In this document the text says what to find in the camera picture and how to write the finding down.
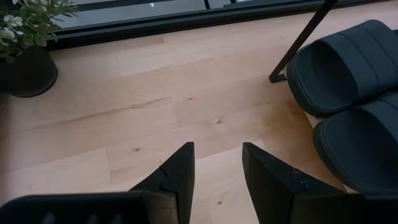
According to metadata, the black table edge rail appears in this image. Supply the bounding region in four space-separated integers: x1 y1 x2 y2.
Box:
46 0 398 52

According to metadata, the black frame bar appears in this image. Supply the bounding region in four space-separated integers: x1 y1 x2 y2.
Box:
76 0 175 12

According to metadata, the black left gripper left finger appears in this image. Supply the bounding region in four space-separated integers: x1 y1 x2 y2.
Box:
128 141 196 224

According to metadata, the green plant in black pot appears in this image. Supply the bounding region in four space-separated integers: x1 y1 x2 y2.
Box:
0 0 79 99

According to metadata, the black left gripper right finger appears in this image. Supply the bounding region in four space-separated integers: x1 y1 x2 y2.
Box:
241 142 348 224

